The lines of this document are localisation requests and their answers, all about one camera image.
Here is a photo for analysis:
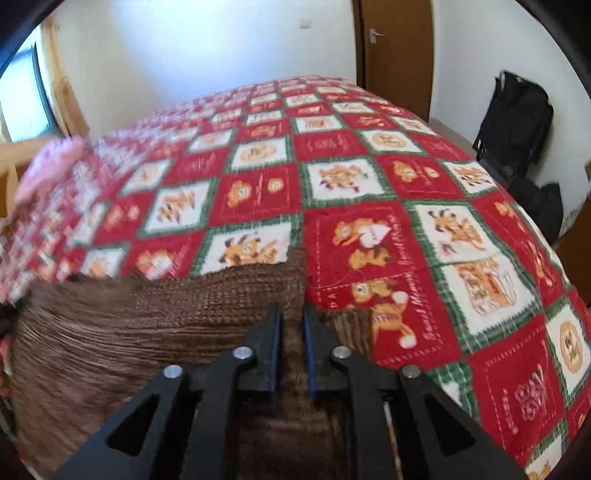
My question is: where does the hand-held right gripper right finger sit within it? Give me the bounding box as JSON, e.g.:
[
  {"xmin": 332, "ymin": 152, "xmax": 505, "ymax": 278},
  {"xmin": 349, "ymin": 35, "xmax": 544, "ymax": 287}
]
[{"xmin": 302, "ymin": 305, "xmax": 529, "ymax": 480}]

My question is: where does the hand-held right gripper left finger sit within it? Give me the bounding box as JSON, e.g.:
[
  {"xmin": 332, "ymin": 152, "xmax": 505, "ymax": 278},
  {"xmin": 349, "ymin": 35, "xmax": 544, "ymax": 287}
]
[{"xmin": 53, "ymin": 302, "xmax": 284, "ymax": 480}]

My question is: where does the brown knitted sun-print sweater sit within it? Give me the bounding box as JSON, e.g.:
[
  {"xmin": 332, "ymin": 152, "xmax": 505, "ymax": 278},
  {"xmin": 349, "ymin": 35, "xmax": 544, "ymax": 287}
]
[{"xmin": 9, "ymin": 247, "xmax": 393, "ymax": 480}]

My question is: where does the red checkered printed bedspread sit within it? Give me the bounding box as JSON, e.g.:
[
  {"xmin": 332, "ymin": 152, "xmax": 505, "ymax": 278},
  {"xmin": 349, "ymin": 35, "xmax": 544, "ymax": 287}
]
[{"xmin": 0, "ymin": 76, "xmax": 591, "ymax": 480}]

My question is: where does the small black bag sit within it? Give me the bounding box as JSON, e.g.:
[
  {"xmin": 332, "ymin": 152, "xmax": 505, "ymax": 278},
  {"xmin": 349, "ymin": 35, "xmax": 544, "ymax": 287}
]
[{"xmin": 505, "ymin": 175, "xmax": 565, "ymax": 245}]

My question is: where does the pink floral blanket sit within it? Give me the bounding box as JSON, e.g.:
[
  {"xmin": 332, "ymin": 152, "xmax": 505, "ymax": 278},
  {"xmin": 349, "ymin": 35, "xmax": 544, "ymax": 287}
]
[{"xmin": 13, "ymin": 136, "xmax": 93, "ymax": 208}]

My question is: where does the brown wooden door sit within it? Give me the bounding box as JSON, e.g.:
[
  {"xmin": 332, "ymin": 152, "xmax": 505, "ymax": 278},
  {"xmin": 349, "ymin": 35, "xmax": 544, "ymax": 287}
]
[{"xmin": 352, "ymin": 0, "xmax": 435, "ymax": 123}]

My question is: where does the large black backpack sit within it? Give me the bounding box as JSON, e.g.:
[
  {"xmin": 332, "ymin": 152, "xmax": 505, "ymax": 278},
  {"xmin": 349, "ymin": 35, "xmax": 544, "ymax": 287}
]
[{"xmin": 472, "ymin": 70, "xmax": 555, "ymax": 178}]

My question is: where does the cream wooden headboard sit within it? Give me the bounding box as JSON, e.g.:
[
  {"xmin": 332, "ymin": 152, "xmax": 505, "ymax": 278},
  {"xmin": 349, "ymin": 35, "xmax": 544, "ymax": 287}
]
[{"xmin": 0, "ymin": 138, "xmax": 47, "ymax": 217}]

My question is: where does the yellow patterned curtain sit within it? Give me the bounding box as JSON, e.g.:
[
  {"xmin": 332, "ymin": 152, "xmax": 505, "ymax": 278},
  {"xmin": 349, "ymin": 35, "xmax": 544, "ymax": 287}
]
[{"xmin": 39, "ymin": 14, "xmax": 90, "ymax": 139}]

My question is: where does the window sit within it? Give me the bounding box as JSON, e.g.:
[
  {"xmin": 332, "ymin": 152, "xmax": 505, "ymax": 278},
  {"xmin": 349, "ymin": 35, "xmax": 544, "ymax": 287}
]
[{"xmin": 0, "ymin": 28, "xmax": 51, "ymax": 144}]

